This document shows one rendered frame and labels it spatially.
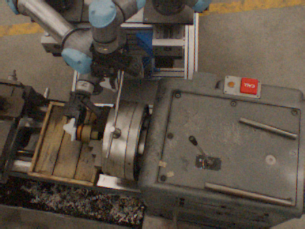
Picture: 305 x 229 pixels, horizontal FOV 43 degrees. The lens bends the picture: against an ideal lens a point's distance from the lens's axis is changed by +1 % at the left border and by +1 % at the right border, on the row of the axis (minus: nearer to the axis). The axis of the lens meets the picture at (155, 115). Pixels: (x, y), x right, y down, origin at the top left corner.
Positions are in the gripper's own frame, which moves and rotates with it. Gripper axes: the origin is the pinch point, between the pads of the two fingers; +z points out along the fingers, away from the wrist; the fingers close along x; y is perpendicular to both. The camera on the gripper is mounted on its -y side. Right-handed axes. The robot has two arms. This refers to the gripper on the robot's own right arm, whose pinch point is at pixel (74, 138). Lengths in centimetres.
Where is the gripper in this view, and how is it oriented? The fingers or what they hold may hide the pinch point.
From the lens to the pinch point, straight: 160.6
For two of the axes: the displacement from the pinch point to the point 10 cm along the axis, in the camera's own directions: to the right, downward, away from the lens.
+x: -0.5, -3.7, -9.3
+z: -2.0, 9.1, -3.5
